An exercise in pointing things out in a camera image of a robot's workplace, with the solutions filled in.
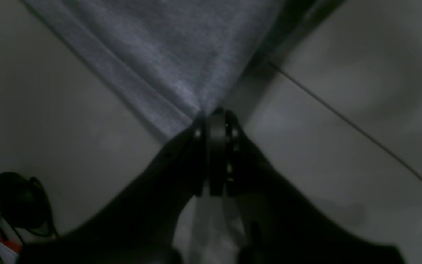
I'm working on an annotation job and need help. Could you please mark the black computer mouse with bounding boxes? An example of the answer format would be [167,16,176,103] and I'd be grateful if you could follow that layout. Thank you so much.
[0,172,57,237]

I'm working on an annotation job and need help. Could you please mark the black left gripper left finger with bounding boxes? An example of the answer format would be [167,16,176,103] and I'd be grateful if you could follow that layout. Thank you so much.
[17,114,206,264]

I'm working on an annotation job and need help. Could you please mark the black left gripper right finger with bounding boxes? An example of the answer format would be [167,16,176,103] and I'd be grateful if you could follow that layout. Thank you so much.
[226,110,405,264]

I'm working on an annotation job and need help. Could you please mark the grey T-shirt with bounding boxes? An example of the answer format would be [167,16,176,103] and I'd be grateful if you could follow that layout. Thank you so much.
[24,0,285,138]

